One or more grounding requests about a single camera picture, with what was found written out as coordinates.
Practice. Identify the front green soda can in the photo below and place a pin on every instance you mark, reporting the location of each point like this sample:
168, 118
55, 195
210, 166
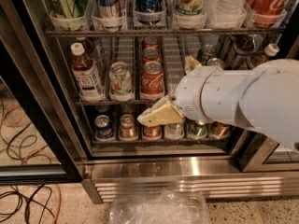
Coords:
216, 62

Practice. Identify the right front tea bottle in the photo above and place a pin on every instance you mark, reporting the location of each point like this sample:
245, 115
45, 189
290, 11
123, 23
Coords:
262, 56

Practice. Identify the top Coca-Cola can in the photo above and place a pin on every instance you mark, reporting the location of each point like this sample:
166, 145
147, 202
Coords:
265, 13

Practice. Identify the top white bottle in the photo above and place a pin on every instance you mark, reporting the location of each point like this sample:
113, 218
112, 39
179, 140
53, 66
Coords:
229, 0

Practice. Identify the top Red Bull can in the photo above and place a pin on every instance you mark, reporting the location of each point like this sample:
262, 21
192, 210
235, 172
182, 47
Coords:
110, 8

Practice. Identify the glass fridge door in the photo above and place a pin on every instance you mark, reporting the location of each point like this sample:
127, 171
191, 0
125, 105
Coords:
262, 154
35, 146

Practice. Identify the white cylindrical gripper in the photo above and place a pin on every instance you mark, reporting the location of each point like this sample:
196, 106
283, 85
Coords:
190, 93

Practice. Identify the clear water bottle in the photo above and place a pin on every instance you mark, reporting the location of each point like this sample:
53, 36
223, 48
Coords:
174, 131

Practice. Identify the red coca-cola can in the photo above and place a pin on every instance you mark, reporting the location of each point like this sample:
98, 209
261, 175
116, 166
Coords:
151, 132
150, 42
152, 78
151, 54

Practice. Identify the brown soda can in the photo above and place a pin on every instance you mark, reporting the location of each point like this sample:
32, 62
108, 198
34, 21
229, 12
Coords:
127, 126

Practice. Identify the right rear tea bottle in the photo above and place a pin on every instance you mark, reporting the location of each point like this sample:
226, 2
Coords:
243, 46

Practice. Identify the white 7up can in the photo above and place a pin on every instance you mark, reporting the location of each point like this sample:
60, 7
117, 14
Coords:
120, 78

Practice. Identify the stainless steel fridge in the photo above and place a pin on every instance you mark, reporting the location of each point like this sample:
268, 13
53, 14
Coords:
110, 168

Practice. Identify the left iced tea bottle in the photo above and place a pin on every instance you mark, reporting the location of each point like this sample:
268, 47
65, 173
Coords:
86, 74

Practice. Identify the top green can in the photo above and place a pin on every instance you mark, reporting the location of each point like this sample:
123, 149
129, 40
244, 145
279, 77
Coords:
67, 0

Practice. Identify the clear plastic bag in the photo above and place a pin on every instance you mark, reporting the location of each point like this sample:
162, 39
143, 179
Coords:
166, 207

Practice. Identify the left glass fridge door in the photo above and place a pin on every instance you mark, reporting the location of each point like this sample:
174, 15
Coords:
35, 146

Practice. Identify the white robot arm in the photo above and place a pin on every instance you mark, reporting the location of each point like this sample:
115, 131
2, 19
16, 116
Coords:
264, 100

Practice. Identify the bottom green soda can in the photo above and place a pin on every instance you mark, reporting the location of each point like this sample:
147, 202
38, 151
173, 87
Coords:
196, 129

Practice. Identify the right glass fridge door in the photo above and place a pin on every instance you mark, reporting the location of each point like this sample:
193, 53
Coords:
262, 154

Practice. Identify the bottom red Coca-Cola can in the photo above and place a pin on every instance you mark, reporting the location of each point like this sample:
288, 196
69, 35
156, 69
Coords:
151, 132

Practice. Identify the blue Pepsi can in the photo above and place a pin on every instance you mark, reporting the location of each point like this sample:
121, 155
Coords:
103, 127

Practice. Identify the rear red Coca-Cola can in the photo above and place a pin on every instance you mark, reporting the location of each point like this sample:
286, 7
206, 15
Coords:
150, 42

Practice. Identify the green soda can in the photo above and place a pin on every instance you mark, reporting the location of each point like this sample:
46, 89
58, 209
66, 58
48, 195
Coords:
196, 129
216, 62
205, 53

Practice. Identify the bottom orange soda can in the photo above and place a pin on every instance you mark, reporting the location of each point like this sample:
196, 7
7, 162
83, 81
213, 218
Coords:
219, 130

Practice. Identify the front red Coca-Cola can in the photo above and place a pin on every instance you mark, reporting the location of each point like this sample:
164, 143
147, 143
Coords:
152, 78

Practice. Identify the rear green soda can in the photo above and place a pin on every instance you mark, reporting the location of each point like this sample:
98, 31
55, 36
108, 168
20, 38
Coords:
205, 53

